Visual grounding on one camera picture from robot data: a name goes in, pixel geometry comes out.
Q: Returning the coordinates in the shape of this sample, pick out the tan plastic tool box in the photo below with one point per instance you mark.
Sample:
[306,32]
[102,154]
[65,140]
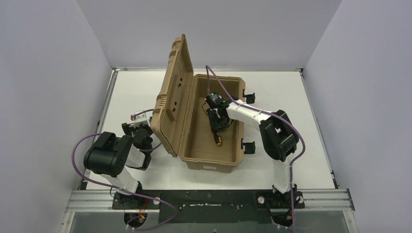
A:
[179,120]

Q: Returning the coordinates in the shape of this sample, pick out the black yellow handled screwdriver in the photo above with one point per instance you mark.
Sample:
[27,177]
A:
[217,138]

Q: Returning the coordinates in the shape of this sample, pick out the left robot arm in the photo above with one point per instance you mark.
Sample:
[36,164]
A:
[110,156]

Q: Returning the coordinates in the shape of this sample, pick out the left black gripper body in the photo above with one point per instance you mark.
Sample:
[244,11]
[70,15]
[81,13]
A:
[149,120]

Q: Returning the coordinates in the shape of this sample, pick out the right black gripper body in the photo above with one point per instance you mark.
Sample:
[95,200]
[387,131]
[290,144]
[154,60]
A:
[223,122]

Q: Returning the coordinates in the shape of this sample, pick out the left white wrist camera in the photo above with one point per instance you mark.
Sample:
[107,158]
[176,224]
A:
[140,118]

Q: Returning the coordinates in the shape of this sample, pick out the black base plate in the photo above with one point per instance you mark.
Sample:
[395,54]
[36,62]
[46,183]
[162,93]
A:
[212,214]

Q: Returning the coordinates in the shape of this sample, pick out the aluminium front rail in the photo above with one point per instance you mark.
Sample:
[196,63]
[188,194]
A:
[312,200]

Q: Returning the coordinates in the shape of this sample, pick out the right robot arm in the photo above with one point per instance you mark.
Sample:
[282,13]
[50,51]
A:
[279,138]

